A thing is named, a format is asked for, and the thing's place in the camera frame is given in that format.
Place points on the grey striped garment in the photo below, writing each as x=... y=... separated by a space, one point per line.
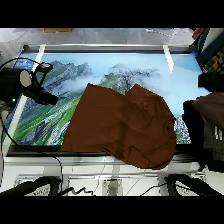
x=213 y=140

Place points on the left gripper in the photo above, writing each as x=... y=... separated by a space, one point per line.
x=45 y=96

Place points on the dark brown garment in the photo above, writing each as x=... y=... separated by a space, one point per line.
x=211 y=106

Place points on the heap of clothes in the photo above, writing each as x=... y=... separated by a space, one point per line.
x=211 y=55

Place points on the brown pants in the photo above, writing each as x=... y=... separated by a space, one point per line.
x=126 y=130

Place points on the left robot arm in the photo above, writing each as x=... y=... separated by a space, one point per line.
x=11 y=83

